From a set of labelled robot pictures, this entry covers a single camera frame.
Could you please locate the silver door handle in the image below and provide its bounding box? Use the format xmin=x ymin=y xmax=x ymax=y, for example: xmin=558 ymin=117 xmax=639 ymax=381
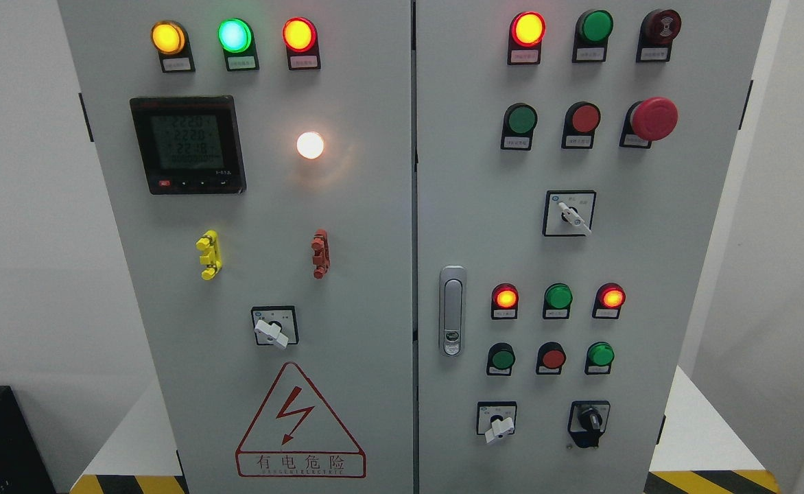
xmin=439 ymin=266 xmax=466 ymax=356

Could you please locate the grey left cabinet door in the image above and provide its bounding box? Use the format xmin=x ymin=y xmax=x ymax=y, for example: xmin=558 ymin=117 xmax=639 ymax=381
xmin=59 ymin=1 xmax=414 ymax=493

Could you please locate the grey cabinet door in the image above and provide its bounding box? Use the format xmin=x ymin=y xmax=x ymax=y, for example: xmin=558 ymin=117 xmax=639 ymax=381
xmin=59 ymin=1 xmax=414 ymax=493
xmin=415 ymin=1 xmax=771 ymax=493

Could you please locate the grey right cabinet door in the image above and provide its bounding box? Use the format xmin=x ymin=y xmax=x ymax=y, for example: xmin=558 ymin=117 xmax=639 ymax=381
xmin=415 ymin=1 xmax=771 ymax=493

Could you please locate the red terminal connector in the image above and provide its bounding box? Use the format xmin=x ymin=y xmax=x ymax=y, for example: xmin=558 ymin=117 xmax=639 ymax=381
xmin=311 ymin=228 xmax=331 ymax=279

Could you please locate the middle left red indicator lamp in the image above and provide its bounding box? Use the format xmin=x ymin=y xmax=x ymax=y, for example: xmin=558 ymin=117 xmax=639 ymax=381
xmin=490 ymin=283 xmax=519 ymax=320

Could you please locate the red indicator lamp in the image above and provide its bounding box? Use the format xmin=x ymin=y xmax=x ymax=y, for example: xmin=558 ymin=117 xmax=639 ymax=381
xmin=283 ymin=16 xmax=321 ymax=70
xmin=508 ymin=10 xmax=546 ymax=66
xmin=490 ymin=283 xmax=519 ymax=320
xmin=591 ymin=283 xmax=626 ymax=320

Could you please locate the white glowing indicator lamp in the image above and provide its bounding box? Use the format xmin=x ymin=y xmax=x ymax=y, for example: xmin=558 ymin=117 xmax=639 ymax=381
xmin=296 ymin=131 xmax=326 ymax=160

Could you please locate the middle green indicator lamp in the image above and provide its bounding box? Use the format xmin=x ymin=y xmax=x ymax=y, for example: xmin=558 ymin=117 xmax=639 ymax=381
xmin=543 ymin=283 xmax=574 ymax=320

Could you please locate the green indicator lamp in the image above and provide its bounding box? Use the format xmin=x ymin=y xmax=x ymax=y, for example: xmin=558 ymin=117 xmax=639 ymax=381
xmin=543 ymin=283 xmax=574 ymax=320
xmin=571 ymin=10 xmax=613 ymax=63
xmin=217 ymin=18 xmax=260 ymax=71

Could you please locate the upper green push button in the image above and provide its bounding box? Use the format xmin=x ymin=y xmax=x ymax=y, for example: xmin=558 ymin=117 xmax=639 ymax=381
xmin=500 ymin=103 xmax=538 ymax=151

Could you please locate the lower red push button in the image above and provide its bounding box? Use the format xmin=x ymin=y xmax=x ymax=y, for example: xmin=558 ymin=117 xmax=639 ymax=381
xmin=536 ymin=342 xmax=567 ymax=375

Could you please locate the red push button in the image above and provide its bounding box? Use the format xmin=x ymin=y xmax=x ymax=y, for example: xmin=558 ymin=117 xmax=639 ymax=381
xmin=536 ymin=342 xmax=567 ymax=375
xmin=561 ymin=101 xmax=602 ymax=150

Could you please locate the yellow terminal connector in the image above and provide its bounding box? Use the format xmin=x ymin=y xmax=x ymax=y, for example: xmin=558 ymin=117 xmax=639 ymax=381
xmin=196 ymin=229 xmax=223 ymax=281

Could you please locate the middle right red indicator lamp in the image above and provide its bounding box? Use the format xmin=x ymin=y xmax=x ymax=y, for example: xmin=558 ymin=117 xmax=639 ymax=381
xmin=591 ymin=283 xmax=626 ymax=320

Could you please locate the red electric hazard warning sticker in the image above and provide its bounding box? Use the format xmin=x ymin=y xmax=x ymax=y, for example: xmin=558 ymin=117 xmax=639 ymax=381
xmin=235 ymin=362 xmax=366 ymax=478

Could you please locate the upper red push button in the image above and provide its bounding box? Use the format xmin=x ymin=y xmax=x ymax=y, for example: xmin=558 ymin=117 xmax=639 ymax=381
xmin=561 ymin=101 xmax=602 ymax=150

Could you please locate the lower right green push button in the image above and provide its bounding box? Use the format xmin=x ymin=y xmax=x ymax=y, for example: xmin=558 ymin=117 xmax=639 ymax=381
xmin=584 ymin=342 xmax=615 ymax=375

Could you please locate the red indicator lamp top left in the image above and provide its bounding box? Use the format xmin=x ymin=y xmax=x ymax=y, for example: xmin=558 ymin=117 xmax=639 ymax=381
xmin=283 ymin=16 xmax=321 ymax=70

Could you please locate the black digital power meter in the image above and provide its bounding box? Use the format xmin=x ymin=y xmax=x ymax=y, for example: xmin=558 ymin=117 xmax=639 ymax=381
xmin=130 ymin=95 xmax=246 ymax=195

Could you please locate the red indicator lamp top right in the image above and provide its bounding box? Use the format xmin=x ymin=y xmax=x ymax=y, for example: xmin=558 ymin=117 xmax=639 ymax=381
xmin=508 ymin=10 xmax=546 ymax=66

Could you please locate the green indicator lamp top left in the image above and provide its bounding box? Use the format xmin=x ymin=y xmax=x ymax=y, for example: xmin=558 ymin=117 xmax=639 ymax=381
xmin=217 ymin=18 xmax=260 ymax=71

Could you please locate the red emergency stop button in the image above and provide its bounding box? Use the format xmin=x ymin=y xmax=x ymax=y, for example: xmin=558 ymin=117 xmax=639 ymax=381
xmin=619 ymin=97 xmax=678 ymax=149

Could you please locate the green indicator lamp top right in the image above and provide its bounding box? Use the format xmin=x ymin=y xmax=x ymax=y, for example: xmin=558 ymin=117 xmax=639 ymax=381
xmin=571 ymin=10 xmax=613 ymax=63

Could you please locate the yellow indicator lamp top left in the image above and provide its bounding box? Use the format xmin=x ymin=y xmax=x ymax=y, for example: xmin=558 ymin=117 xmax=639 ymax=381
xmin=151 ymin=20 xmax=196 ymax=74

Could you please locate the dark red buzzer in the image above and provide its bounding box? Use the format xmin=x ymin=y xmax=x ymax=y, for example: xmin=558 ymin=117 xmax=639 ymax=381
xmin=635 ymin=9 xmax=682 ymax=63

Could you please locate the white platform with hazard stripes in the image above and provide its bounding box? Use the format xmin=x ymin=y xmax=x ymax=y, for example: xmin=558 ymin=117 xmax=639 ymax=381
xmin=71 ymin=370 xmax=781 ymax=493

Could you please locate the left door white selector switch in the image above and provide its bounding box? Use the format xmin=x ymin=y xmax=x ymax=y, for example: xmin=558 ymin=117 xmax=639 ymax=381
xmin=251 ymin=305 xmax=299 ymax=349

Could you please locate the upper right white selector switch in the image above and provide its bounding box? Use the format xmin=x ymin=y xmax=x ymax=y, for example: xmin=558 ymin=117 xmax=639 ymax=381
xmin=543 ymin=190 xmax=597 ymax=237

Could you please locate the bottom white selector switch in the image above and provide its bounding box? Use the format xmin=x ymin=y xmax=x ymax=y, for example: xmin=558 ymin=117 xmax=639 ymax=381
xmin=476 ymin=401 xmax=517 ymax=445

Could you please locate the bottom black knob selector switch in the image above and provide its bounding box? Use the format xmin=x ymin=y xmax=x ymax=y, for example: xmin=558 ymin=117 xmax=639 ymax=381
xmin=567 ymin=400 xmax=611 ymax=448

